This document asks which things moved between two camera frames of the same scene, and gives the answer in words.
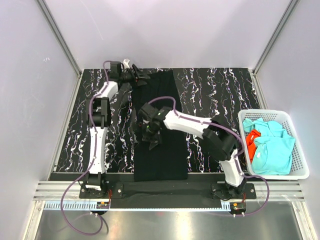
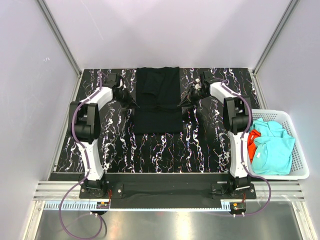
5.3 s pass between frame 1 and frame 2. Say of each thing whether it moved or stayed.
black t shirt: moved
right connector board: stayed
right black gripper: moved
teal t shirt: stayed
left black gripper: moved
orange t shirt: stayed
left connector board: stayed
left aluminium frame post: stayed
